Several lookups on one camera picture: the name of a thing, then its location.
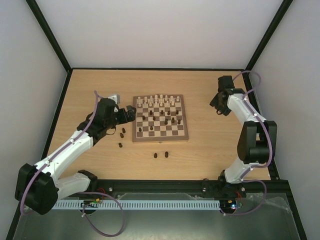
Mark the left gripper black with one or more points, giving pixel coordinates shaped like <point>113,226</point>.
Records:
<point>132,116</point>

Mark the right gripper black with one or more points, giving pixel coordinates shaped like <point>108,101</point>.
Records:
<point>219,104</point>

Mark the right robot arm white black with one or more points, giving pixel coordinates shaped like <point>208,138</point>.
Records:
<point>257,141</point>

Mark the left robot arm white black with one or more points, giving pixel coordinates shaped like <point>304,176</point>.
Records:
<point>40,186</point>

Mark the wooden chess board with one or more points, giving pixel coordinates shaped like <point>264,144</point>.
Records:
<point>174,110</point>

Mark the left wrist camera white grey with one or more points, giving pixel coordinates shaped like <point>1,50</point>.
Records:
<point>115,97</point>

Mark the black aluminium rail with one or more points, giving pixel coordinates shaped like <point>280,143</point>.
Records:
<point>205,186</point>

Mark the white slotted cable duct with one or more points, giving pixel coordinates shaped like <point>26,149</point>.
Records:
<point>72,204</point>

